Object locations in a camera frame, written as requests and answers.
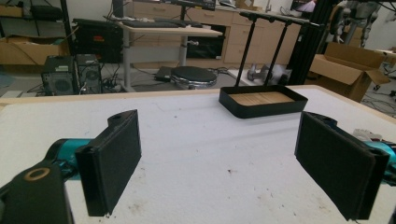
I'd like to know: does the small white plastic object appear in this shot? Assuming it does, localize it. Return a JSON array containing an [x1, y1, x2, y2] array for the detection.
[[352, 128, 385, 143]]

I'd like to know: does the grey humanoid robot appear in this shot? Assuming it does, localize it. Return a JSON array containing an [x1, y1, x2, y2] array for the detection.
[[329, 0, 383, 49]]

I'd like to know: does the small black computer tower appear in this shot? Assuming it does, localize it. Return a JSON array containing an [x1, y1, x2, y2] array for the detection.
[[75, 53, 104, 94]]

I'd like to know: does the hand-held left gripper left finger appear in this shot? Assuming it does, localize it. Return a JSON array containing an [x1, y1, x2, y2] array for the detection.
[[74, 109, 143, 217]]

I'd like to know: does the black equipment case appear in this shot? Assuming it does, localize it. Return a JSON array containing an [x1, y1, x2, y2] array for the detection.
[[72, 18, 124, 64]]

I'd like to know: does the flat black device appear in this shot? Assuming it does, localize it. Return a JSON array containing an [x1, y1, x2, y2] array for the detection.
[[154, 65, 174, 83]]

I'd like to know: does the black bag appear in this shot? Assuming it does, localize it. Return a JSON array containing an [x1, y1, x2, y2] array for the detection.
[[30, 4, 65, 22]]

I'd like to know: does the grey machine part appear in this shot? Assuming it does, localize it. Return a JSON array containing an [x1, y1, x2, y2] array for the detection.
[[247, 63, 293, 87]]

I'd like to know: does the wooden standing desk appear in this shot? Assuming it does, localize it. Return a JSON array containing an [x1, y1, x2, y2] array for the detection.
[[116, 21, 224, 93]]

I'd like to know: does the large black computer tower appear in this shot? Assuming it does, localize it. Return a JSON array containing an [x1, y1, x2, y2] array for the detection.
[[40, 55, 79, 96]]

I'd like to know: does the black stand with wooden-bottomed tray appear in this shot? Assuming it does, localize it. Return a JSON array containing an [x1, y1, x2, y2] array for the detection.
[[219, 10, 321, 119]]

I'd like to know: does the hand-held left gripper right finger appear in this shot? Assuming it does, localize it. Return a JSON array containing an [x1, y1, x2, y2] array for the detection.
[[293, 110, 390, 221]]

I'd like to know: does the black metal column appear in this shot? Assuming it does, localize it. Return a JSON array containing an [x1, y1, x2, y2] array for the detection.
[[287, 0, 341, 87]]

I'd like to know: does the black monitor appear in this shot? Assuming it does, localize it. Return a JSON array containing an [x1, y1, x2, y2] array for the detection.
[[161, 0, 218, 11]]

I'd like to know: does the open cardboard box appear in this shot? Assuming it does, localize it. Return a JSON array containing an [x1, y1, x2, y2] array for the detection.
[[305, 41, 392, 104]]

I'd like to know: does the black keyboard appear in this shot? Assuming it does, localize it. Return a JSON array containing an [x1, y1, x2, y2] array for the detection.
[[121, 18, 204, 29]]

